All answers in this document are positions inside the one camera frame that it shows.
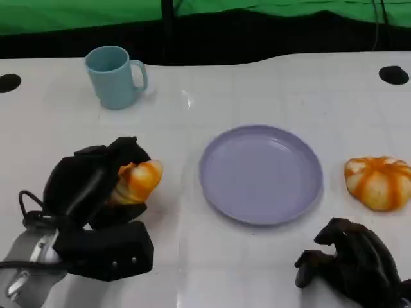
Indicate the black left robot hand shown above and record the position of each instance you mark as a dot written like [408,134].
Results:
[77,183]

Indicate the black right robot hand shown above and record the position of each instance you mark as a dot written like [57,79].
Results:
[363,266]

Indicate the orange white toy bread roll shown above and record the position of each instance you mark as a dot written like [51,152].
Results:
[377,186]
[144,179]

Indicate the pale green mug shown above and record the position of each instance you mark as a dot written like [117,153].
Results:
[110,85]

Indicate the black table grommet hole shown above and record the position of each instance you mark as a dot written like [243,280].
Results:
[9,82]
[393,75]

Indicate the lilac plate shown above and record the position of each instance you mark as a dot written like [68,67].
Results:
[260,174]

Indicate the green cloth backdrop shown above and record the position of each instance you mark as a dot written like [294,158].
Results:
[80,14]

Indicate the black vertical pole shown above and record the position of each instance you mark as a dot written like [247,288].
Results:
[167,29]

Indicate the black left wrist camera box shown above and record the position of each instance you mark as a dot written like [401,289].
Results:
[106,253]

